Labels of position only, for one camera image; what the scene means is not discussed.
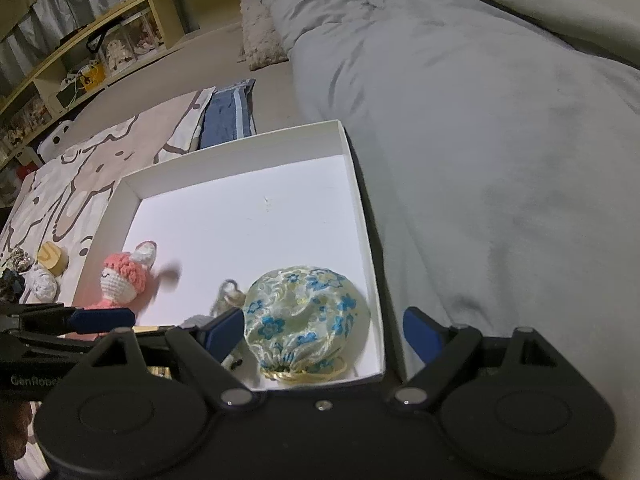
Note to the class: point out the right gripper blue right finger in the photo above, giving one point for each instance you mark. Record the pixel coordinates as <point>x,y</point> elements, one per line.
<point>425,336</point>

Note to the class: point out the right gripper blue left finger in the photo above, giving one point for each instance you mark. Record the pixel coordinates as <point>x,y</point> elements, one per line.
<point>219,335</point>

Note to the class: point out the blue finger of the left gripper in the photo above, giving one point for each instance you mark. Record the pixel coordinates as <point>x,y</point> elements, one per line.
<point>100,320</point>

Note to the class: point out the light blue crochet ball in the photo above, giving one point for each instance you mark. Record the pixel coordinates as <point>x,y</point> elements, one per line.
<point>40,285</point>

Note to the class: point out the pink crochet bunny doll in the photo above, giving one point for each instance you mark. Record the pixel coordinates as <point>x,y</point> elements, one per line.
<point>130,280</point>

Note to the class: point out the oval wooden block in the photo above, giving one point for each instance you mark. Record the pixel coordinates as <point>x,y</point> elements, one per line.
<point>53,258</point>

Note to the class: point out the yellow small card box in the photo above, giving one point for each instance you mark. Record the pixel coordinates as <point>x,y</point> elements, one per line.
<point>154,348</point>

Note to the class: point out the dark blue brown crochet flower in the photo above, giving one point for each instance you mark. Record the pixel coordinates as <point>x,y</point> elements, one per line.
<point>12,286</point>

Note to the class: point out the floral brocade drawstring pouch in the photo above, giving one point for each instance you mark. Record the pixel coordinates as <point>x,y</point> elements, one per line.
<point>302,324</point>

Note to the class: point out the cartoon bear blanket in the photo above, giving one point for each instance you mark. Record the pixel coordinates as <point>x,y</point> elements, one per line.
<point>64,200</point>

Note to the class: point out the white cardboard box tray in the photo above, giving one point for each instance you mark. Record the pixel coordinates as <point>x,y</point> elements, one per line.
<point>237,211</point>

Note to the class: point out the grey duvet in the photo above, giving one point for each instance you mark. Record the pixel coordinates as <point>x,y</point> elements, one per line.
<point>498,148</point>

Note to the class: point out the yellow mug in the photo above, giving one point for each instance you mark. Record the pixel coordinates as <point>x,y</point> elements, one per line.
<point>91,75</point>

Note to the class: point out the beige fuzzy pillow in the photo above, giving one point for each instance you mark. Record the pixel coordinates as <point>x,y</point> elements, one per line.
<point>261,43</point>

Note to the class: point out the red doll in clear case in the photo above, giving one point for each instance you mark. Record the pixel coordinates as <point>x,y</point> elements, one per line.
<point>144,34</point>

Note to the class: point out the wooden headboard shelf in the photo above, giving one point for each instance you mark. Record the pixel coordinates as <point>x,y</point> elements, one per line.
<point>50,92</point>

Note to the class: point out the grey curtain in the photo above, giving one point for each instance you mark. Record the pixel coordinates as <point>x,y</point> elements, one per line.
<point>38,33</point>

